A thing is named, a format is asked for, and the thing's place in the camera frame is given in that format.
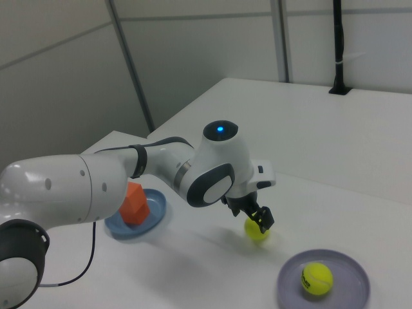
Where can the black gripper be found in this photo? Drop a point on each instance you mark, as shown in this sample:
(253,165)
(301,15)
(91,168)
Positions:
(241,202)

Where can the plain yellow tennis ball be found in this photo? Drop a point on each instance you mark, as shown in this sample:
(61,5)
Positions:
(252,233)

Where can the tennis ball with black print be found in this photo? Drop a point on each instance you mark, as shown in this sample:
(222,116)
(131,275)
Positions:
(317,278)

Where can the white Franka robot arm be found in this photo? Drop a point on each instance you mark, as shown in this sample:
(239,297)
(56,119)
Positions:
(64,193)

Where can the blue plate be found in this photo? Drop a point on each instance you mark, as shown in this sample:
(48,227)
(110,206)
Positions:
(154,206)

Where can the purple plate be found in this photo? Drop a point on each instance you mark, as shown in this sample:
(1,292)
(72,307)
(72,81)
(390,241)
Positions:
(351,273)

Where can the black clamped pole stand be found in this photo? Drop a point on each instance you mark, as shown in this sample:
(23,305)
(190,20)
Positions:
(338,48)

